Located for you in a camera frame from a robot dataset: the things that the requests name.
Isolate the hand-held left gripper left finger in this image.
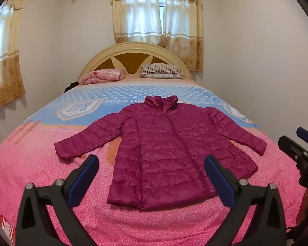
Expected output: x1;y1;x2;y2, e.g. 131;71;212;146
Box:
16;154;100;246

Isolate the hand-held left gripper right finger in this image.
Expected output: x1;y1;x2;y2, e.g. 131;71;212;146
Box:
204;154;288;246

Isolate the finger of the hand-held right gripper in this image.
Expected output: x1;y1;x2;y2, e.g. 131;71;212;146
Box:
277;135;308;161
296;126;308;148

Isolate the magenta quilted puffer jacket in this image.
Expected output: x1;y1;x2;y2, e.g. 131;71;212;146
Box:
54;95;267;210

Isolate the pink and blue printed bedspread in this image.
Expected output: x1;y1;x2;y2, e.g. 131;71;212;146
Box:
0;78;307;246

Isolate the red plaid mattress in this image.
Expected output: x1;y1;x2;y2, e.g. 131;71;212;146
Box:
0;208;17;246

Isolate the black cloth item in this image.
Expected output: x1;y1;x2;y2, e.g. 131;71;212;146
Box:
64;81;79;93

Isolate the folded pink floral blanket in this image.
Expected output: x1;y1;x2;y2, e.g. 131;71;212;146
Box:
79;68;125;85

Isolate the striped grey pillow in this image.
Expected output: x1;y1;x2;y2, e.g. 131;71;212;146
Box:
140;63;186;79

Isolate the cream arched wooden headboard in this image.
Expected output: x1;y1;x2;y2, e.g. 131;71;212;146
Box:
78;42;193;82

